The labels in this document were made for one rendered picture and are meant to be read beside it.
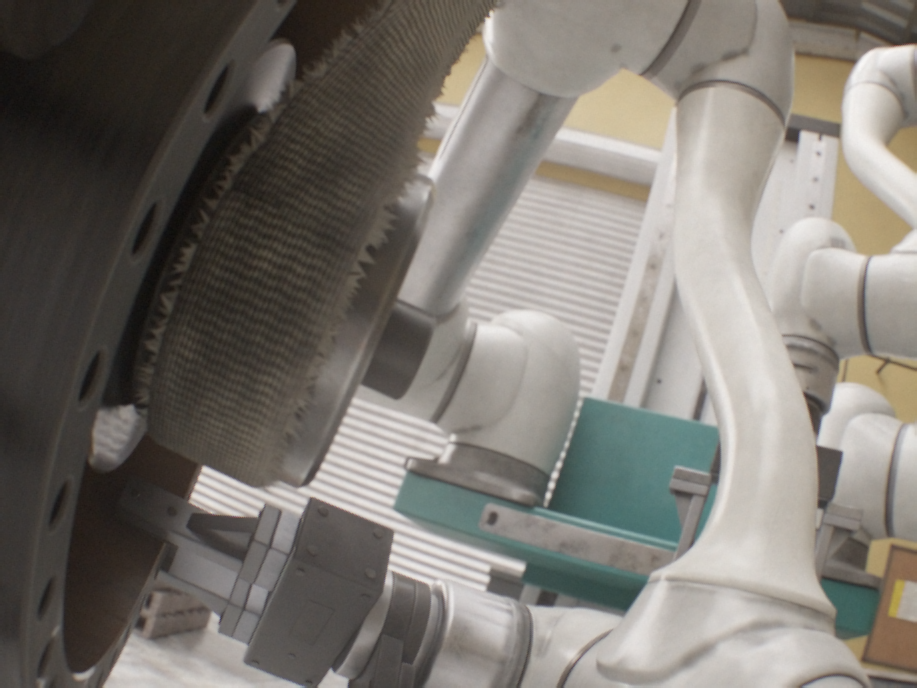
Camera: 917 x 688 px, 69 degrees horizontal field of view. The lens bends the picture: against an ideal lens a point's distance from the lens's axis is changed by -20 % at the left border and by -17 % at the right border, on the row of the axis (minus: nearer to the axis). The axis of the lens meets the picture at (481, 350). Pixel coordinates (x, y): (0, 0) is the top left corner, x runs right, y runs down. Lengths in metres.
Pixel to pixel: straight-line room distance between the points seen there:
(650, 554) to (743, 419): 0.58
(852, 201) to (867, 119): 5.83
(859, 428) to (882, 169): 0.33
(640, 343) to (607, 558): 0.43
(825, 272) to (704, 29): 0.28
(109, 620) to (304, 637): 0.13
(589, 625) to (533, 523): 0.56
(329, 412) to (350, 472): 5.62
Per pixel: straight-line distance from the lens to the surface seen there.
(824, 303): 0.78
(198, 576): 0.48
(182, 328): 0.26
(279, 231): 0.26
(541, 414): 1.06
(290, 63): 0.35
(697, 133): 0.64
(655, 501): 1.15
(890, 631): 5.96
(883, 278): 0.77
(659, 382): 1.30
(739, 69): 0.67
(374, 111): 0.29
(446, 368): 1.05
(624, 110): 7.08
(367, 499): 5.80
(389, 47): 0.30
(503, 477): 1.04
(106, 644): 0.36
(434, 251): 0.89
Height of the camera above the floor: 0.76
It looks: 18 degrees up
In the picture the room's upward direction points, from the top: 20 degrees clockwise
